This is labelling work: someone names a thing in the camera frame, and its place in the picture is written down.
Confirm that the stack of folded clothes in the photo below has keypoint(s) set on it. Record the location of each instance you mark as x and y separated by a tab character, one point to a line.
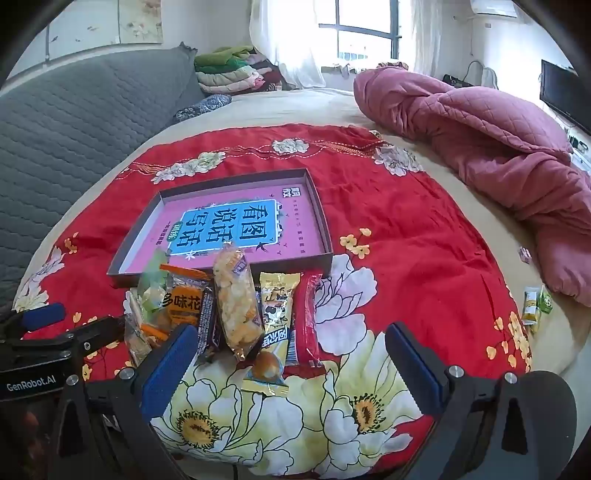
231	69

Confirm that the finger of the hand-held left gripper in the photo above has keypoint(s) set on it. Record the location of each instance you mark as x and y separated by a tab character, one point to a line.
44	316
99	333

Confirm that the clear cracker packet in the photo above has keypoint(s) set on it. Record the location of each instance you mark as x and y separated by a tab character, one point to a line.
136	341

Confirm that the dark chocolate bar packet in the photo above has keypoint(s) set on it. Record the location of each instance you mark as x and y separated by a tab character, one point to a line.
207	323

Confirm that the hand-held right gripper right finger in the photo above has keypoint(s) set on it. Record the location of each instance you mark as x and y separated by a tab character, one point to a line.
411	364

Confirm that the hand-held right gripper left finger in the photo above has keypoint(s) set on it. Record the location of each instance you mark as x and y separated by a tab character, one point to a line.
168	369

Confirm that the red sausage packet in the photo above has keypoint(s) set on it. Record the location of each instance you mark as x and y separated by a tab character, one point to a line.
307	318

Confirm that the green small packet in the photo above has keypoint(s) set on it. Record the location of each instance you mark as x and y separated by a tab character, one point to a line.
545	300

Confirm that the gray quilted headboard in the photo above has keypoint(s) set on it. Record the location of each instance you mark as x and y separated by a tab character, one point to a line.
83	138

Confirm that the pink quilt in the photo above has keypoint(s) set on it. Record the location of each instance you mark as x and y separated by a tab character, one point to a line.
485	138

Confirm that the small snack packets on bed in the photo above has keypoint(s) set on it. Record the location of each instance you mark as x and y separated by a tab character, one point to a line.
531	311

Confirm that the yellow bread packet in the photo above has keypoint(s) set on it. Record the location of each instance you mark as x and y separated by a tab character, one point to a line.
274	300

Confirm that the clear rice puff packet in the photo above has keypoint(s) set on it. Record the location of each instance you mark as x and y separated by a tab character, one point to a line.
235	304

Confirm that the gray cardboard box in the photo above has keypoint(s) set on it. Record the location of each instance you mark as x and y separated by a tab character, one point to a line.
323	217

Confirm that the dark floral pillow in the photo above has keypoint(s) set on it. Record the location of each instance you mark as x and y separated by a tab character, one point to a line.
203	107

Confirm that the red floral blanket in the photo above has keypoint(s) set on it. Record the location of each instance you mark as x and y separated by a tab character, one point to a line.
415	240

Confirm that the small pink wrapper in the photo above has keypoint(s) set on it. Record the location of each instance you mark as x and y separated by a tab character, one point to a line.
525	254

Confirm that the window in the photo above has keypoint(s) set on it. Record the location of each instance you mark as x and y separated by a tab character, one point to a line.
364	27

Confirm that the sheer white curtain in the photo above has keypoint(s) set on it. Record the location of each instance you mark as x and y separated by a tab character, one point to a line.
427	37

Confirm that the black television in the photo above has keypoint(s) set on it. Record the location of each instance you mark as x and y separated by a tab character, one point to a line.
565	92

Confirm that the beige bed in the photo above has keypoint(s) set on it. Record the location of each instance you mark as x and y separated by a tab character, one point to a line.
300	108

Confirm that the orange peanut packet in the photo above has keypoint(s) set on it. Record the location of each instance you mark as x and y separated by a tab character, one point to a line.
182	309

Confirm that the pink workbook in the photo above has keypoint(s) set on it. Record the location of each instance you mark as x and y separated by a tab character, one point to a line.
231	226

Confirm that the black bag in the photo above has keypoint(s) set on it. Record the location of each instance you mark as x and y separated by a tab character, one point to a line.
459	82

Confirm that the floral wall painting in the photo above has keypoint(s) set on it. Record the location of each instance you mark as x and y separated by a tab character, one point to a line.
101	23

